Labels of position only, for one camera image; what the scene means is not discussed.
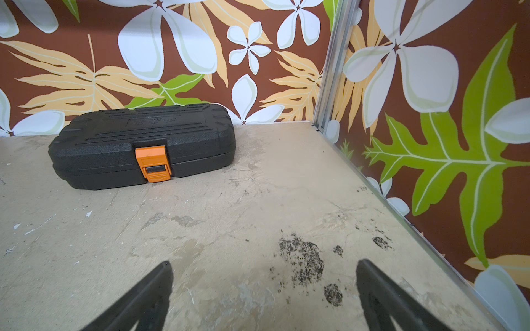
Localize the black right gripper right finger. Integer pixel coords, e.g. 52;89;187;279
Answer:
356;259;450;330

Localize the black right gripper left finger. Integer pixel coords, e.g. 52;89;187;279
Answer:
83;261;173;330

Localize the black tool case orange latch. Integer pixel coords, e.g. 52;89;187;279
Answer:
48;103;236;190

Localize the aluminium frame rail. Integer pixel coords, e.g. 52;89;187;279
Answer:
313;1;519;330

